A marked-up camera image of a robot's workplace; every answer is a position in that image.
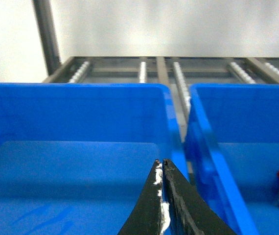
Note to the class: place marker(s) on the blue plastic box right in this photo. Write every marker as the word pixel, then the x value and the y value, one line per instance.
pixel 233 143

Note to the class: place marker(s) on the blue plastic box left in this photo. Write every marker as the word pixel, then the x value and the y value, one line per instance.
pixel 75 157

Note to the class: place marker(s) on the metal roller conveyor rack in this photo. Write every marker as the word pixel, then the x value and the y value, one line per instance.
pixel 172 42

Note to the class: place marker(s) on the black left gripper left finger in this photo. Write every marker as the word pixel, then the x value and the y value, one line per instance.
pixel 150 216

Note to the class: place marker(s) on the blue plastic box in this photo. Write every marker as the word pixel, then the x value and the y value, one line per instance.
pixel 233 143
pixel 75 157

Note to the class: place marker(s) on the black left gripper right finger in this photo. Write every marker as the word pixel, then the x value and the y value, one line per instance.
pixel 189 213

